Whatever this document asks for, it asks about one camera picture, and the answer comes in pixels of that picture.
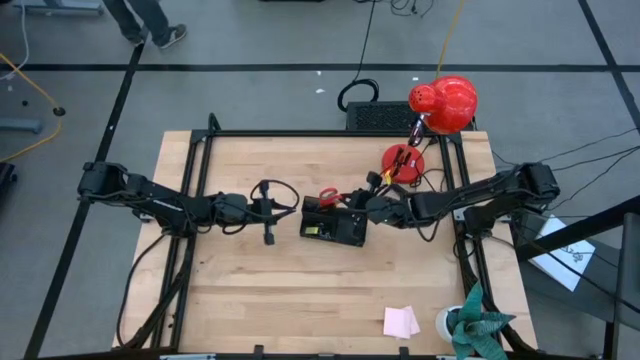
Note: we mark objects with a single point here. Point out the small black metal clips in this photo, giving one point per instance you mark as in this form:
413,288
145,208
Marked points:
327,234

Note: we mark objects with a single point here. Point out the pink sticky notes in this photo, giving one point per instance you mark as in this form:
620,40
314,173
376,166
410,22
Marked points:
397,322

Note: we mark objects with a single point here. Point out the black diagonal beam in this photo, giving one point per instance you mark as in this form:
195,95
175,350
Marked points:
575,230

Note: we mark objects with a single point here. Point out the red desk lamp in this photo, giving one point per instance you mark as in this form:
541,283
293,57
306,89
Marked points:
445,102

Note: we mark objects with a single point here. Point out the black caster base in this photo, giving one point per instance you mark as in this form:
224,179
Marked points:
6,175

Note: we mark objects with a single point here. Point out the grey desk foot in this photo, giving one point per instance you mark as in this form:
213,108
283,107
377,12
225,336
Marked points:
65,7
20,125

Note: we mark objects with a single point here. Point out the black vented computer case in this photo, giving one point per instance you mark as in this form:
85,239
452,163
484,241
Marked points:
380,116

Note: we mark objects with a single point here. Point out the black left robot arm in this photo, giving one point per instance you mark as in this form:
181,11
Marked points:
165,202

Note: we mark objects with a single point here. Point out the person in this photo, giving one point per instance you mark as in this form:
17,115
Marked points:
150,15

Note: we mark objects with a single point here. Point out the black floor disc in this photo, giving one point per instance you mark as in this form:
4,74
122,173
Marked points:
59,111

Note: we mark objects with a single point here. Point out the black desk organizer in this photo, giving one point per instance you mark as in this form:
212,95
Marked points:
340,232

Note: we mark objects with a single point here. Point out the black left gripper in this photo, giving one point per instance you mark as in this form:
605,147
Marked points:
267,212

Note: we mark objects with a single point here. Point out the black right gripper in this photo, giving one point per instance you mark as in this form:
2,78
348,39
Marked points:
387,210

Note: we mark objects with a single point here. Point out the green plant in white pot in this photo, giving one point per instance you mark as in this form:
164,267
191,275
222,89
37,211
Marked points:
475,325

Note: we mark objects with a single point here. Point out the white paper sheet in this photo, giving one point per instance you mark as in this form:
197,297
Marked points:
565,250

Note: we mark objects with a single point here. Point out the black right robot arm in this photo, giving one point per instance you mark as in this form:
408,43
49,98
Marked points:
450,200

